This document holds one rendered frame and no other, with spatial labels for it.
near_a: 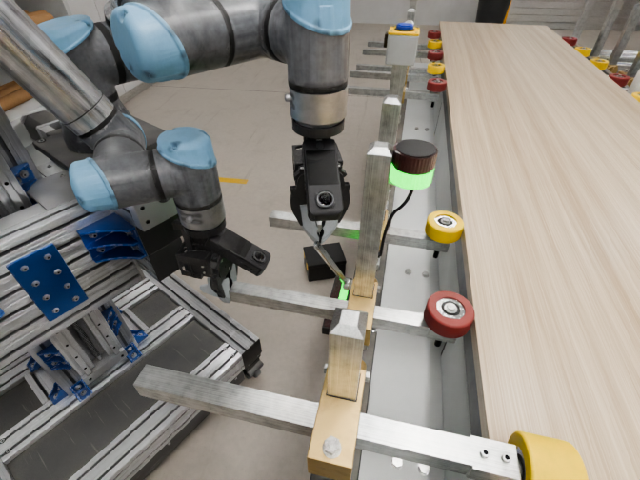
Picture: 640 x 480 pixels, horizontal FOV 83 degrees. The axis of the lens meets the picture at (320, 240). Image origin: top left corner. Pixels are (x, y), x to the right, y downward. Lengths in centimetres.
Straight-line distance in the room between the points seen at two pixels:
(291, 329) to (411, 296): 80
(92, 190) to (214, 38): 26
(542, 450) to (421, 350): 50
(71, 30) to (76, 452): 114
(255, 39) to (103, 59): 45
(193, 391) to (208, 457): 102
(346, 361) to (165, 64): 37
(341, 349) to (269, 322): 138
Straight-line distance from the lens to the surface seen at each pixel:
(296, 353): 165
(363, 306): 69
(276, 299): 71
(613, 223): 104
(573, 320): 76
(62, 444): 149
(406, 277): 110
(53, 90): 66
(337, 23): 45
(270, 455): 149
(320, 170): 49
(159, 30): 45
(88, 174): 58
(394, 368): 91
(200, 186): 57
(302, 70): 46
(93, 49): 89
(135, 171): 57
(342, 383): 45
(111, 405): 148
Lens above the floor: 140
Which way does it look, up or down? 41 degrees down
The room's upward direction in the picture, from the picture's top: straight up
